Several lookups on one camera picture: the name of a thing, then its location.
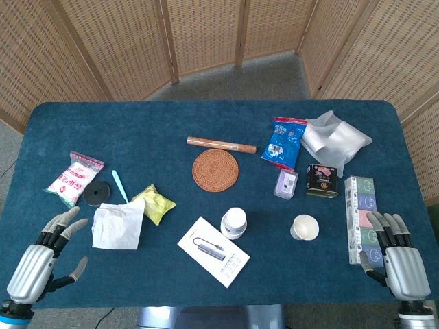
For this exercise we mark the bamboo folding screen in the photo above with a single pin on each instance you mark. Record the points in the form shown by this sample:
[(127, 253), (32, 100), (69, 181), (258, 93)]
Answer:
[(120, 44)]

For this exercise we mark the black luncheon meat can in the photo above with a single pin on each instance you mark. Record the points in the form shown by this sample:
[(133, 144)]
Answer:
[(321, 180)]

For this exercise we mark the white crumpled tissue paper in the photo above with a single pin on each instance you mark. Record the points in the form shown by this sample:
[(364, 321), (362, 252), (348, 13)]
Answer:
[(116, 226)]

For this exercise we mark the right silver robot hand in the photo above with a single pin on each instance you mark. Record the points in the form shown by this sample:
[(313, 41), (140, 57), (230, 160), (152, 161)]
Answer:
[(406, 270)]

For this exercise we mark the purple box in clear case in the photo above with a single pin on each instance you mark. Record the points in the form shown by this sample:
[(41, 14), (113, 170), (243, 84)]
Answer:
[(286, 184)]

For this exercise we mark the translucent plastic bag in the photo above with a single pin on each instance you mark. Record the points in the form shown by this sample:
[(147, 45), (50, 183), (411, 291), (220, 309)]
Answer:
[(334, 142)]

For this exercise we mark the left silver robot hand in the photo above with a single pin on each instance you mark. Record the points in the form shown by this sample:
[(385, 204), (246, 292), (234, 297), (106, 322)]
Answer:
[(32, 267)]

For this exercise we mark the blue snack bag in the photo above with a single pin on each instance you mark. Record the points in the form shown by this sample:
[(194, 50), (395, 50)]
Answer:
[(283, 144)]

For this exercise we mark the light blue plastic spoon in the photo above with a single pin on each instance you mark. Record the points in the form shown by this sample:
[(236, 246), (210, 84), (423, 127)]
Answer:
[(119, 185)]

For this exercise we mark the white and red sugar bag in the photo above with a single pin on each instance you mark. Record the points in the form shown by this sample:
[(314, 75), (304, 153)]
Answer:
[(73, 178)]

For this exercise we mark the yellow-green snack bag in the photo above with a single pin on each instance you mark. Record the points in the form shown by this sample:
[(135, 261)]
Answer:
[(155, 204)]

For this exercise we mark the white USB hub box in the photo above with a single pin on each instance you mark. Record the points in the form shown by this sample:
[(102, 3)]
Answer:
[(212, 252)]

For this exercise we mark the white floral paper cup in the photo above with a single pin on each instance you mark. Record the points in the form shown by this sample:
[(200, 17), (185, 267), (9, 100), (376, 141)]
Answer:
[(304, 227)]

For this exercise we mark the stack of paper cups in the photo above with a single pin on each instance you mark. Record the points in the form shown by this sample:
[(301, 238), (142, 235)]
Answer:
[(234, 222)]

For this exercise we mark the brown wooden stick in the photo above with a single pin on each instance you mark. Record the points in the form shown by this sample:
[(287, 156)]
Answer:
[(219, 144)]

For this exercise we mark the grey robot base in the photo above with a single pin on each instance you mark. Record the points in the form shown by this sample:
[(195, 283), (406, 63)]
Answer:
[(212, 317)]

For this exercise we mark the black round disc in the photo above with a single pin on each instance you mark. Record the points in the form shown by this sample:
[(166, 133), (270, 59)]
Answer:
[(96, 193)]

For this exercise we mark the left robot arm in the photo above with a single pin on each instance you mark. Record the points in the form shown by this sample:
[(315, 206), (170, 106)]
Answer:
[(13, 317)]

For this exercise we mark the multicolour tissue pack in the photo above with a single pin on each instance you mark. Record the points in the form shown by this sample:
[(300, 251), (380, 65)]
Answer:
[(360, 202)]

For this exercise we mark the round woven rattan coaster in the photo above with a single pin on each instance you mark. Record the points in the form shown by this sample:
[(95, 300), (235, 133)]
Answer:
[(215, 170)]

